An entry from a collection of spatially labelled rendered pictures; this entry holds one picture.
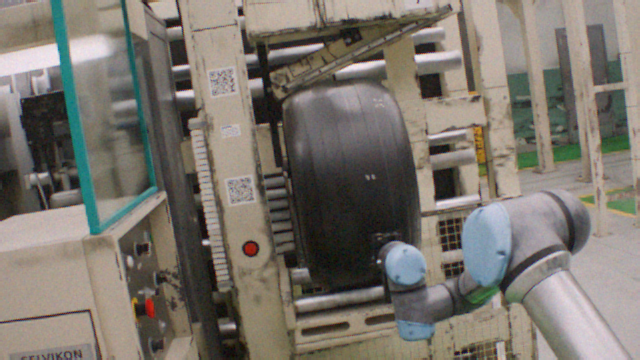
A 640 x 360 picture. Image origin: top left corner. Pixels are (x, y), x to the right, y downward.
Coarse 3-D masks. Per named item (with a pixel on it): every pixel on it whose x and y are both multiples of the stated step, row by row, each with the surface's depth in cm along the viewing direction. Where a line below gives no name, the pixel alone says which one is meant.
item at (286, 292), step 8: (280, 264) 199; (280, 272) 189; (288, 272) 188; (280, 280) 181; (288, 280) 179; (280, 288) 172; (288, 288) 171; (280, 296) 166; (288, 296) 165; (288, 304) 165; (288, 312) 165; (296, 312) 169; (288, 320) 166; (296, 320) 167; (288, 328) 166; (296, 328) 166
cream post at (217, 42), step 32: (192, 0) 166; (224, 0) 167; (192, 32) 167; (224, 32) 168; (224, 64) 169; (224, 160) 171; (256, 160) 172; (224, 192) 172; (256, 192) 173; (224, 224) 173; (256, 224) 174; (256, 256) 175; (256, 288) 176; (256, 320) 177; (256, 352) 178; (288, 352) 178
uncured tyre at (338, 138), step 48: (288, 96) 179; (336, 96) 165; (384, 96) 165; (288, 144) 164; (336, 144) 156; (384, 144) 156; (336, 192) 154; (384, 192) 155; (336, 240) 157; (336, 288) 172
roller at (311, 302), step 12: (348, 288) 172; (360, 288) 171; (372, 288) 171; (300, 300) 170; (312, 300) 170; (324, 300) 170; (336, 300) 170; (348, 300) 170; (360, 300) 171; (372, 300) 171; (300, 312) 170
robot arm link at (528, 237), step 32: (544, 192) 97; (480, 224) 92; (512, 224) 90; (544, 224) 91; (480, 256) 93; (512, 256) 89; (544, 256) 87; (512, 288) 89; (544, 288) 87; (576, 288) 86; (544, 320) 86; (576, 320) 83; (576, 352) 81; (608, 352) 80
